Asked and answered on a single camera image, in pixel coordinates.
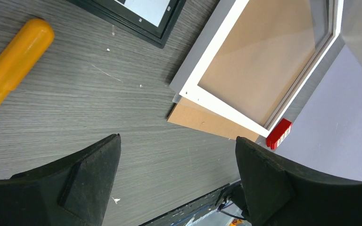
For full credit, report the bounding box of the orange handled screwdriver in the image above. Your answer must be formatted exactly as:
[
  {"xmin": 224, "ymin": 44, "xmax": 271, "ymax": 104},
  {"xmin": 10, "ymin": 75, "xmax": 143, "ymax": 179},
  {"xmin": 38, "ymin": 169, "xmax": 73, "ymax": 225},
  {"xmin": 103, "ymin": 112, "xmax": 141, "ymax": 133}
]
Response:
[{"xmin": 0, "ymin": 18, "xmax": 55, "ymax": 105}]

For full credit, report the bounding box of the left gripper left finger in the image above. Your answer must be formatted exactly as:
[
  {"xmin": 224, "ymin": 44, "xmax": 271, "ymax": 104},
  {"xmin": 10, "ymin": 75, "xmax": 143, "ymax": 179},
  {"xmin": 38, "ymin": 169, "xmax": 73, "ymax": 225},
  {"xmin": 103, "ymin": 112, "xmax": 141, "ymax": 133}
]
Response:
[{"xmin": 0, "ymin": 134, "xmax": 121, "ymax": 226}]

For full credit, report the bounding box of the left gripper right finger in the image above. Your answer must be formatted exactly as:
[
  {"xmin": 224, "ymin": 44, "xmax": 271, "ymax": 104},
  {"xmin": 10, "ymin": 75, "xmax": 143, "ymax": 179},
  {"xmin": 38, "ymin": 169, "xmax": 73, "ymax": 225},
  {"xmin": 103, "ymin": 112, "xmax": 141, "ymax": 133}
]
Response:
[{"xmin": 235, "ymin": 137, "xmax": 362, "ymax": 226}]

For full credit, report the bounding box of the red bit holder box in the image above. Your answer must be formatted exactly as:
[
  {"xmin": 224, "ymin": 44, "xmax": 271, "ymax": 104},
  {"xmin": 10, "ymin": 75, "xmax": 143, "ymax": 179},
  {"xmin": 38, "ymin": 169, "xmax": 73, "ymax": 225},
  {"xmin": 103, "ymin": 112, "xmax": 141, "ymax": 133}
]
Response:
[{"xmin": 266, "ymin": 118, "xmax": 292, "ymax": 150}]

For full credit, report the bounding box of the brown backing board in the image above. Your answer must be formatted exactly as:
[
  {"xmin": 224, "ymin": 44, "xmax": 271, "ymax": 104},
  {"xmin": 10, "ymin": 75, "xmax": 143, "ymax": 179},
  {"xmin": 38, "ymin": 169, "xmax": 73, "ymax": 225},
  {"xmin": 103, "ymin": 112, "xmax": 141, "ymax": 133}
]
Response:
[{"xmin": 167, "ymin": 0, "xmax": 329, "ymax": 143}]

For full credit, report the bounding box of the black white checkerboard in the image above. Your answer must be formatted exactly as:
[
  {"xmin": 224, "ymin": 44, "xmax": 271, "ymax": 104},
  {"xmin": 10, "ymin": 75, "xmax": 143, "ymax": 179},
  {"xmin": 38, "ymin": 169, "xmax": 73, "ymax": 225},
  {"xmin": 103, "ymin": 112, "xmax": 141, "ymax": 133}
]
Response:
[{"xmin": 70, "ymin": 0, "xmax": 186, "ymax": 48}]

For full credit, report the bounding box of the white wooden photo frame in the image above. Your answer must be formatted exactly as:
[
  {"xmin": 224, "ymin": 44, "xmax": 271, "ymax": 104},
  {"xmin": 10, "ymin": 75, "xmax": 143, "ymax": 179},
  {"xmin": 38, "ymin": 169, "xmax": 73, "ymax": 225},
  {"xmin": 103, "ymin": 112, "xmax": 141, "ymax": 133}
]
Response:
[{"xmin": 169, "ymin": 0, "xmax": 346, "ymax": 138}]

